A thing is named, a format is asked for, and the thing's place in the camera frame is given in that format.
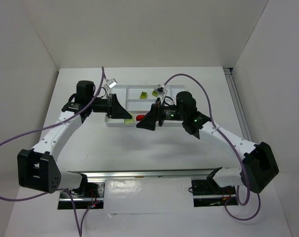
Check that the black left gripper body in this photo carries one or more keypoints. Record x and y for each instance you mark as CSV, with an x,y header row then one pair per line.
x,y
110,106

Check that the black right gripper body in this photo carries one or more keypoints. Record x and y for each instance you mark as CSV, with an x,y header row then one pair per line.
x,y
159,114

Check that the red curved lego piece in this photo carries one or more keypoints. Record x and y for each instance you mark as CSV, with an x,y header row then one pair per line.
x,y
139,117

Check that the pale green lego plate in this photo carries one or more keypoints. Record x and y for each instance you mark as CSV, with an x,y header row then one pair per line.
x,y
130,120

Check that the dark green square lego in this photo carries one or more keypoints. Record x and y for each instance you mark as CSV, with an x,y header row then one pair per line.
x,y
155,93

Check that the lime green lego piece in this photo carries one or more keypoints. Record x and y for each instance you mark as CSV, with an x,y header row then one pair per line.
x,y
143,95

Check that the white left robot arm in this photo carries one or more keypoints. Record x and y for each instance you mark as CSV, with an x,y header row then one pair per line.
x,y
37,167

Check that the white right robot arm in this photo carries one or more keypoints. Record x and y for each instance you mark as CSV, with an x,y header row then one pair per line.
x,y
257,167

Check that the white divided sorting tray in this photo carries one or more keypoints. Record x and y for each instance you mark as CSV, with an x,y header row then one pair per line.
x,y
129,97

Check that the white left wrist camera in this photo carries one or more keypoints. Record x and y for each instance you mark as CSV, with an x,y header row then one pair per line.
x,y
109,83

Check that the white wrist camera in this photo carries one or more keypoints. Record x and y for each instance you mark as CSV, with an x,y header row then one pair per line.
x,y
109,83
162,91

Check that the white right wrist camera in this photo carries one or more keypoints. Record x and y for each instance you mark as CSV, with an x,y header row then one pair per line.
x,y
162,91

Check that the aluminium rail front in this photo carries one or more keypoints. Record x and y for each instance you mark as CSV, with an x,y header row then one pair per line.
x,y
195,173

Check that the aluminium rail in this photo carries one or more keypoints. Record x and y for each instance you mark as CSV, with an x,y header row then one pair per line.
x,y
195,173
237,104

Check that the aluminium rail right side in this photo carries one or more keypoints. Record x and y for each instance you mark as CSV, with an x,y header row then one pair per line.
x,y
237,104

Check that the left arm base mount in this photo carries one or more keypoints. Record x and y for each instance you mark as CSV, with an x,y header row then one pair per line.
x,y
92,196

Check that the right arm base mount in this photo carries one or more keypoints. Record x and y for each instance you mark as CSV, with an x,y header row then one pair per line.
x,y
207,193

